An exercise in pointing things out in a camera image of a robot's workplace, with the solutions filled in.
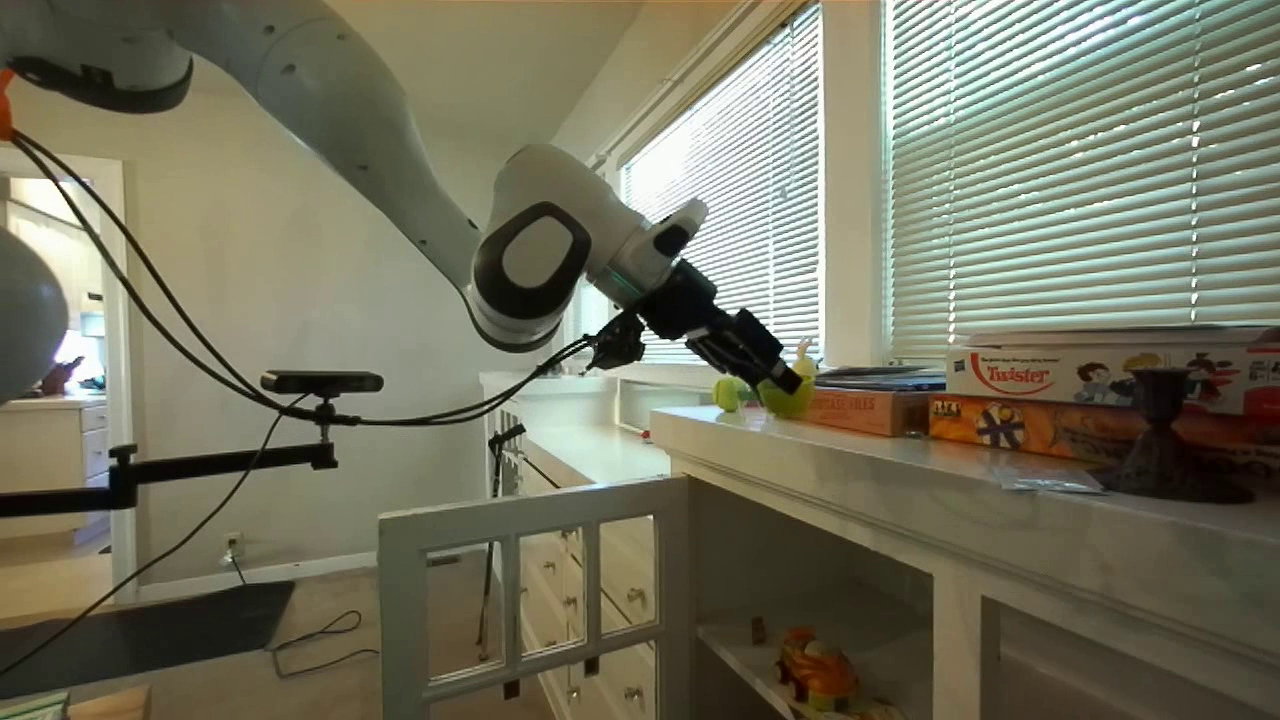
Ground yellow flower bouquet vase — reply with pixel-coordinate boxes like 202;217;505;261
1097;367;1253;506

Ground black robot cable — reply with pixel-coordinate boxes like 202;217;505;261
0;131;649;684

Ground orange board game box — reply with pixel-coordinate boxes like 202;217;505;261
805;384;1280;474

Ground black camera on stand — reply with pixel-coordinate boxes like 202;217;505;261
260;367;383;400

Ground white board game box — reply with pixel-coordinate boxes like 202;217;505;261
944;326;1280;415

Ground yellow-green tennis ball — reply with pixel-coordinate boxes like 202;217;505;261
713;378;742;413

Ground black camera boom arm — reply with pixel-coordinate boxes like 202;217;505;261
0;396;335;515

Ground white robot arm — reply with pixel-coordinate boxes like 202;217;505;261
0;0;798;392

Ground orange green toy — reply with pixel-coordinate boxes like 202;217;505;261
777;627;858;714

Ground yellow cup with ears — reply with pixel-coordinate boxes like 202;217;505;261
754;341;821;422

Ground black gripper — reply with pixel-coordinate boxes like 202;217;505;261
637;261;805;396

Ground white cabinet door near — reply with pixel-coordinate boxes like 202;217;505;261
377;482;695;720

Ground window blinds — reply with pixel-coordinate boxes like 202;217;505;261
620;0;1280;362

